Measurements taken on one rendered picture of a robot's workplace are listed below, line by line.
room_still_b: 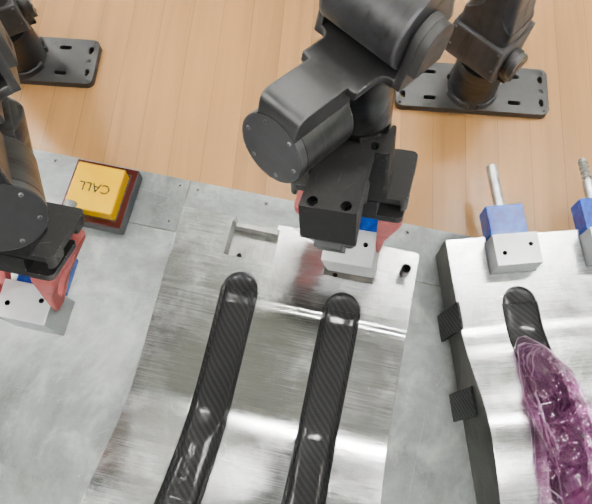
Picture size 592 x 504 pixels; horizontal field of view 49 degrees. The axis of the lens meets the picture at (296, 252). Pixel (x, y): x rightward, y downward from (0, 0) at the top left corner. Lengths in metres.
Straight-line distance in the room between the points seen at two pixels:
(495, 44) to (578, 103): 0.23
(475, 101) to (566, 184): 0.16
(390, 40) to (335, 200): 0.12
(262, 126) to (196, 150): 0.40
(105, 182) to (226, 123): 0.18
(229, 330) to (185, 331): 0.04
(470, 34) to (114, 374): 0.55
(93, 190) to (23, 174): 0.35
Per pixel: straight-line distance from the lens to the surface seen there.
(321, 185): 0.48
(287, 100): 0.43
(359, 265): 0.62
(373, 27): 0.44
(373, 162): 0.51
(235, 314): 0.67
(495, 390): 0.68
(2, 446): 0.80
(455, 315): 0.72
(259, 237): 0.72
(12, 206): 0.46
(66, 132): 0.90
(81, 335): 0.79
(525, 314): 0.75
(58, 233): 0.57
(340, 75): 0.46
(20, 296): 0.65
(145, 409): 0.67
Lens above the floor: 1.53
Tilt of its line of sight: 70 degrees down
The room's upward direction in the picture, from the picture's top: straight up
